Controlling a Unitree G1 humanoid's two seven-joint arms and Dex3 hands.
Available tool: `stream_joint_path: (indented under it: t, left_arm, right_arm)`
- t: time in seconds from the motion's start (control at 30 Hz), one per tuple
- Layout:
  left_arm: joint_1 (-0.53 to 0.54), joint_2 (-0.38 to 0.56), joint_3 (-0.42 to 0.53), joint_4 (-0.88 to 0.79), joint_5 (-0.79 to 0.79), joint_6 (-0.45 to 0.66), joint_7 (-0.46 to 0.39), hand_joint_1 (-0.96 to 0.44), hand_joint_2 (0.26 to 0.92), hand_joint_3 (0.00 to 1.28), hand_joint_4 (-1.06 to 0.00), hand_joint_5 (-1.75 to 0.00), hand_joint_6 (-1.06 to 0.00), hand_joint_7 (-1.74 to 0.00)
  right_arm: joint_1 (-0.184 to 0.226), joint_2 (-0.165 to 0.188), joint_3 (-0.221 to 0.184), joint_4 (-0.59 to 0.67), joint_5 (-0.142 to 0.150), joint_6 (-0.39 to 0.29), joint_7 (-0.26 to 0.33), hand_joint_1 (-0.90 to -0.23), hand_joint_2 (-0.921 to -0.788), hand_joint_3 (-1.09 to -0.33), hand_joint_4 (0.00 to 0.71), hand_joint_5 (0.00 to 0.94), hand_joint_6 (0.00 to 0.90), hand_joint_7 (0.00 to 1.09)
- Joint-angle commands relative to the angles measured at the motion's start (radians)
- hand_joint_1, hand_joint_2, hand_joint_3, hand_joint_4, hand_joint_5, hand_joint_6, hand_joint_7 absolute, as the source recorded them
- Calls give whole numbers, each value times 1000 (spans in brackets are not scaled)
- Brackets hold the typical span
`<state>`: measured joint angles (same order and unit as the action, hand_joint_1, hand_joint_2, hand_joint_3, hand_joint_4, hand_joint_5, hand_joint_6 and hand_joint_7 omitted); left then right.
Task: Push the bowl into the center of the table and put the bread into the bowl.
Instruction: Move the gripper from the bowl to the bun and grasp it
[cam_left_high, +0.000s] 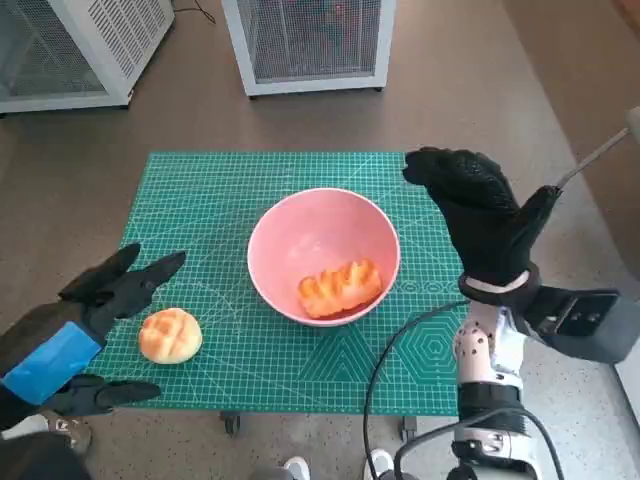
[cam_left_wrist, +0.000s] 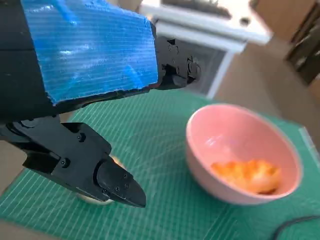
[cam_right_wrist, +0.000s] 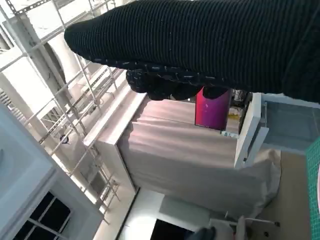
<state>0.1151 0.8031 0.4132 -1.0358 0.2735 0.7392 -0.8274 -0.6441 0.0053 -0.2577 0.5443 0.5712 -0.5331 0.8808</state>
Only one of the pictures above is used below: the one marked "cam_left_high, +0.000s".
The round toy bread bun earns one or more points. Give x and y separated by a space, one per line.
170 335

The long orange toy bread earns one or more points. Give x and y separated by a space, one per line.
340 290

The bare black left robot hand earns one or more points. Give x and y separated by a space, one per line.
110 295

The green cutting mat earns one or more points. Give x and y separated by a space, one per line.
250 360

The black table caster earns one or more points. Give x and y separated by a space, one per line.
231 424
408 430

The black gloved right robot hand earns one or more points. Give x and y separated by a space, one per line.
480 220

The white mesh cabinet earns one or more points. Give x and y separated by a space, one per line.
310 40
120 35

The white shoe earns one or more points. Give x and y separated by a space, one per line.
380 464
297 469

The pink bowl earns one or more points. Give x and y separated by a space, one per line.
300 235

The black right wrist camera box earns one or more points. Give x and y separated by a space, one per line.
590 325

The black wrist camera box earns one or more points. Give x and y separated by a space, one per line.
35 457
590 325

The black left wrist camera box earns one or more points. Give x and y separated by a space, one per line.
35 457

